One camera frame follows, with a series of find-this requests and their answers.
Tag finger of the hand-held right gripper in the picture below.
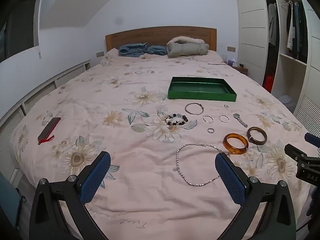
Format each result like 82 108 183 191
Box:
284 143 320 167
304 133 320 147

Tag white wardrobe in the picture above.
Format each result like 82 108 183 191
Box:
234 0 320 140

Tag thin silver bangle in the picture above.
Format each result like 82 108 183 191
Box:
185 102 203 115

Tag small blue folded towel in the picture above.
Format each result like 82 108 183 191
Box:
147 45 167 55

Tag blue object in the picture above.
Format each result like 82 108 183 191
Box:
0 172 26 230

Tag wooden headboard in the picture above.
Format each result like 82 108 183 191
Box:
105 26 217 52

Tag white slatted panel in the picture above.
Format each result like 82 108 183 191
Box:
0 60 91 180

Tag dark bead bracelet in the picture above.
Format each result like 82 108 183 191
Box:
165 114 188 126

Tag large blue folded blanket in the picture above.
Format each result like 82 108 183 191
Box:
118 43 150 56

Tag floral pink bedsheet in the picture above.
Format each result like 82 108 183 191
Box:
10 49 313 240

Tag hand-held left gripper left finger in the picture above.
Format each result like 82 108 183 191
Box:
29 151 111 240

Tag grey hanging garment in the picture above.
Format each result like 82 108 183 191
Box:
267 3 278 47

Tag green tray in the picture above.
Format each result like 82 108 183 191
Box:
167 77 237 103

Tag window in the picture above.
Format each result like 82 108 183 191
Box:
0 0 43 64

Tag dark hanging clothes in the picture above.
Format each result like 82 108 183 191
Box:
286 1 308 60

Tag brown bangle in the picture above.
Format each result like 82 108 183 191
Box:
246 127 268 145

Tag red and black pocket tool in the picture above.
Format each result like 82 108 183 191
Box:
37 117 62 145

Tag amber bangle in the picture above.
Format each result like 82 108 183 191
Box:
223 133 249 155

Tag silver bead necklace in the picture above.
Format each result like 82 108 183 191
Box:
172 143 232 187

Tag person's right forearm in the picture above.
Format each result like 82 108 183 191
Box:
307 187 320 230

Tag grey fur-trimmed coat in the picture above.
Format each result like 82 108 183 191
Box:
166 36 209 57

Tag red canister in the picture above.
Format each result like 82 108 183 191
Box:
264 74 275 92

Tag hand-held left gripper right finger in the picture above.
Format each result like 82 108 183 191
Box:
215 152 297 240

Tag silver wristwatch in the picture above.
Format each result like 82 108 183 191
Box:
233 113 248 128

